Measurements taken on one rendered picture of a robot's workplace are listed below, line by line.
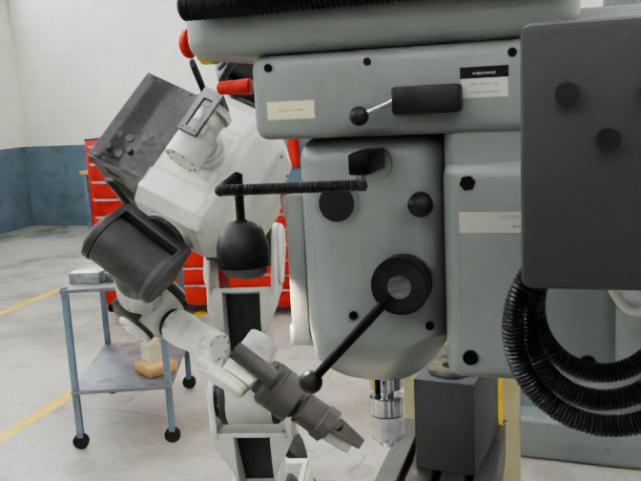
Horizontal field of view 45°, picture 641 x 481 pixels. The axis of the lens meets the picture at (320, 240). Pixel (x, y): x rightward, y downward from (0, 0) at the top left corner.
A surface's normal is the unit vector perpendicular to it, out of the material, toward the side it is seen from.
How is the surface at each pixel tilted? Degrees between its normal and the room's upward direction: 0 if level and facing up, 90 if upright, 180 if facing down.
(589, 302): 90
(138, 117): 57
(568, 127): 90
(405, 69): 90
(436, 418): 90
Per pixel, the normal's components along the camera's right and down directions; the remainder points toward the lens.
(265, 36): -0.28, 0.33
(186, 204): -0.10, -0.38
